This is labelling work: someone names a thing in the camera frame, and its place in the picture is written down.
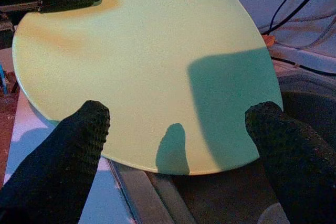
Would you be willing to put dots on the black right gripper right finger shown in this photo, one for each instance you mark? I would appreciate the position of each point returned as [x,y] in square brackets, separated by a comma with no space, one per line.
[296,161]

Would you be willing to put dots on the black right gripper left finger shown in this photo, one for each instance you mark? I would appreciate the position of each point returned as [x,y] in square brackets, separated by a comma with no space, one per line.
[52,169]

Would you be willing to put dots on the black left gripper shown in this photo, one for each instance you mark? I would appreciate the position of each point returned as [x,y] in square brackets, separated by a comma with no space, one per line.
[5,32]

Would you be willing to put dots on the light green plate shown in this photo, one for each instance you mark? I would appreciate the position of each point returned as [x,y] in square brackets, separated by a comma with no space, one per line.
[144,64]

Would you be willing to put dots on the stainless steel sink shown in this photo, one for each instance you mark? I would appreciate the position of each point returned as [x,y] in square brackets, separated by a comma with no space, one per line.
[215,195]

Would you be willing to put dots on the orange plate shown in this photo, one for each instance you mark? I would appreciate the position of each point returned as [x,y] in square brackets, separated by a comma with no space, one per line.
[269,41]

